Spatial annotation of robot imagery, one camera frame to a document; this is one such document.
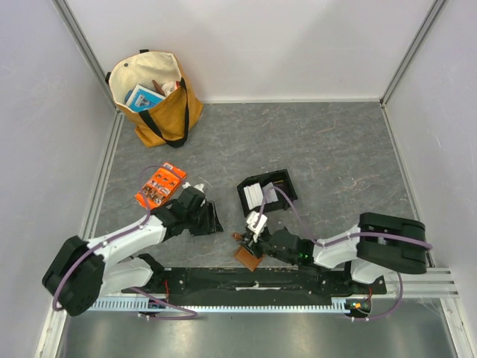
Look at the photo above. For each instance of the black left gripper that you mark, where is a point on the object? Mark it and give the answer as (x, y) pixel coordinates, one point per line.
(211, 224)

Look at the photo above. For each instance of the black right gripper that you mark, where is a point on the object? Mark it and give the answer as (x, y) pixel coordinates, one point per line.
(256, 241)

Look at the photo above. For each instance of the tan leather card holder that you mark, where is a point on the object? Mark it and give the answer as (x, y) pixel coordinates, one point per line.
(245, 254)

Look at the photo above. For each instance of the black card box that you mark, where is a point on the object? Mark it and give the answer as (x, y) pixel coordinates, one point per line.
(264, 179)

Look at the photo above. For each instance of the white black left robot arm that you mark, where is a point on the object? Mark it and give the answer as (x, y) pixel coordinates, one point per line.
(85, 270)

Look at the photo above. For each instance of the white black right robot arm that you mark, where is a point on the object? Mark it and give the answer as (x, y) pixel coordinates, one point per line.
(376, 245)

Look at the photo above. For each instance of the stack of white cards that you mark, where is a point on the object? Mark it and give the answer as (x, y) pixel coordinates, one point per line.
(255, 194)

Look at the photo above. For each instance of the orange product box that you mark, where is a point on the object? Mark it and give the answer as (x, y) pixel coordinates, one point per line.
(163, 183)

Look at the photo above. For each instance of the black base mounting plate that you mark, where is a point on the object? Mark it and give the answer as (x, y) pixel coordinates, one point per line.
(185, 281)

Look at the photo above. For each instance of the mustard yellow tote bag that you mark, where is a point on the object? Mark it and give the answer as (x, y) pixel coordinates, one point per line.
(169, 122)

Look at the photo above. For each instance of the blue book in bag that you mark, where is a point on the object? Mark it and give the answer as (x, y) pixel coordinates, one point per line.
(141, 98)

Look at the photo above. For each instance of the white item in bag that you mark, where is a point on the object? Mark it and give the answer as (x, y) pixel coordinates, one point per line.
(169, 87)

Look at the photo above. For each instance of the brown item in bag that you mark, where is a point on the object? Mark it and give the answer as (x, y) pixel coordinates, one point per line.
(158, 88)

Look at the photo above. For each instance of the white slotted cable duct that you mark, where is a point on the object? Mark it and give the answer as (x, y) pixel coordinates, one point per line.
(141, 304)

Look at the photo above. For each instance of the aluminium frame rail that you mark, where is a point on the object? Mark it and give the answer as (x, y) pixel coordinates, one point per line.
(90, 223)

